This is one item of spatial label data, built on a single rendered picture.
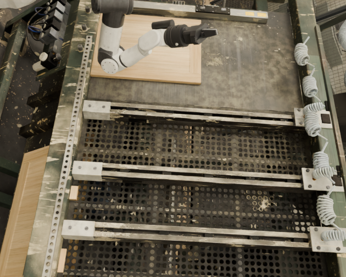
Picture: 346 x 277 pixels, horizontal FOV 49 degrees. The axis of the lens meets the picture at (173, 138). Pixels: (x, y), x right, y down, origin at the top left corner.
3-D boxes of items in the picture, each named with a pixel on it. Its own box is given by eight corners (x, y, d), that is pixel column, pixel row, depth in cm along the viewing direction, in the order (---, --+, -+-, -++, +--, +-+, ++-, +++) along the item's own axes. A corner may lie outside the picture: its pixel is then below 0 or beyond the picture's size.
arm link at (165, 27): (171, 46, 151) (148, 49, 158) (185, 48, 160) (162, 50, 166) (169, 17, 150) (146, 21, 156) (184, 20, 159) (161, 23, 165)
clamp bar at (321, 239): (67, 219, 160) (56, 201, 139) (342, 234, 166) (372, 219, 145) (63, 243, 156) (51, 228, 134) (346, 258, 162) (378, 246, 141)
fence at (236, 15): (102, 3, 220) (102, -2, 216) (265, 17, 225) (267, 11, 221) (101, 9, 217) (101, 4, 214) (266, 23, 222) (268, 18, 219)
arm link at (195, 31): (192, 27, 142) (166, 31, 148) (198, 51, 146) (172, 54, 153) (206, 16, 150) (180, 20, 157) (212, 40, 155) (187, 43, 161)
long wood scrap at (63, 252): (61, 249, 155) (61, 248, 154) (67, 249, 155) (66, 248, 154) (57, 272, 151) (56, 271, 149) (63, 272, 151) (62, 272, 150)
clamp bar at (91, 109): (86, 104, 187) (79, 74, 166) (323, 121, 193) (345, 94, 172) (83, 122, 182) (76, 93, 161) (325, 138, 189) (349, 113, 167)
